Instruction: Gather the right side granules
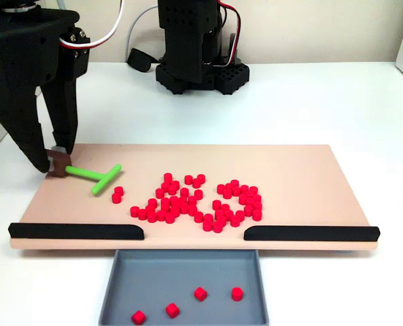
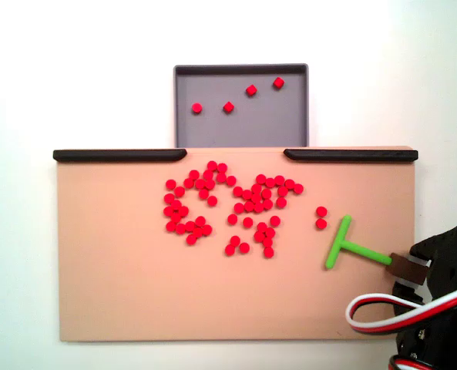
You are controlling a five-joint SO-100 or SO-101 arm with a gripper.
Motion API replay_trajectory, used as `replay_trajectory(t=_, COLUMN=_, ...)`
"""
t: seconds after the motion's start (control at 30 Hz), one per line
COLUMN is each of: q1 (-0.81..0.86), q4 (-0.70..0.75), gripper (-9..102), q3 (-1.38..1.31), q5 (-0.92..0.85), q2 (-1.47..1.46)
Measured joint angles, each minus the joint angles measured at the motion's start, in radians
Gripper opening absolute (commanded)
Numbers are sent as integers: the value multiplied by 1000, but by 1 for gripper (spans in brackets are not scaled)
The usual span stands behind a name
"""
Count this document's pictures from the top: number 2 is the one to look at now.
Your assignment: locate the green T pusher brown handle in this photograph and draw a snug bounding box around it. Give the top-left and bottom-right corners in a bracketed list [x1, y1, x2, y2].
[324, 214, 429, 287]

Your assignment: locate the grey shallow tray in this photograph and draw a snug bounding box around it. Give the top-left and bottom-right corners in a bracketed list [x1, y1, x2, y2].
[173, 63, 311, 149]

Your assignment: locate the beige flat board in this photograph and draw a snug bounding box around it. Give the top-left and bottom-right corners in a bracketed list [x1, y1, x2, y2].
[54, 145, 418, 343]

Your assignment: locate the white red black servo cable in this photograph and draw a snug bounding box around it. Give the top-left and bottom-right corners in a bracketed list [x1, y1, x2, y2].
[345, 283, 457, 335]
[388, 354, 457, 370]

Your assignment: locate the black foam rail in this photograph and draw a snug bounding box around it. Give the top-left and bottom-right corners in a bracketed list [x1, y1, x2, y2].
[52, 149, 188, 163]
[284, 148, 419, 163]

